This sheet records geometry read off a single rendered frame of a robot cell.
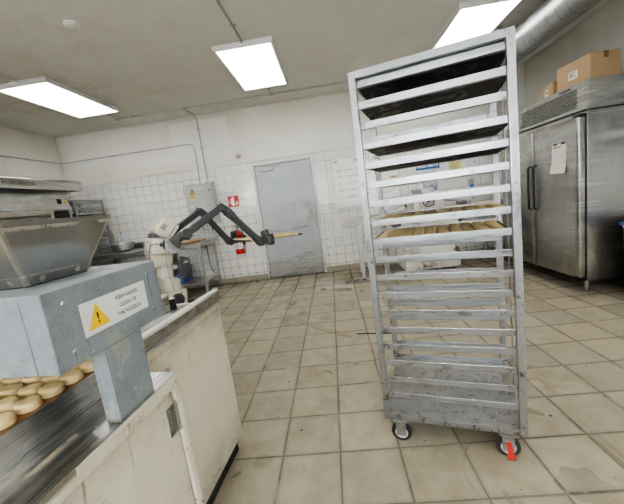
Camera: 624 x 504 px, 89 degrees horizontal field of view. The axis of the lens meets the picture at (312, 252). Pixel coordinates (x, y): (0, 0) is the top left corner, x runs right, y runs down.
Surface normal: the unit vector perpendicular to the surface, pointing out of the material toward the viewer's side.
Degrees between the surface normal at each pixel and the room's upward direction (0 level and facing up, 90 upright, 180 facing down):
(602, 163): 90
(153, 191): 90
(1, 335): 90
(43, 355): 90
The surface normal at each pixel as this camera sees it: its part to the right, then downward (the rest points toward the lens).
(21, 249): 0.97, 0.23
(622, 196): -0.06, 0.16
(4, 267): -0.08, 0.57
